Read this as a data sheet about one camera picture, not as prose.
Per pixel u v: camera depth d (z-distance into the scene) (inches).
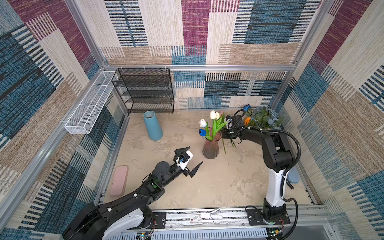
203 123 30.3
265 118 39.3
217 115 32.2
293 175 32.9
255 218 28.7
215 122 31.7
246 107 45.5
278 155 22.0
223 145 39.3
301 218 29.2
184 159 23.8
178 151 27.6
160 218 29.0
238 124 32.7
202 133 28.3
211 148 38.4
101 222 16.5
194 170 26.4
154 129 38.7
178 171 26.2
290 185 32.7
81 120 27.5
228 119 37.2
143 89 43.0
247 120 42.6
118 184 32.8
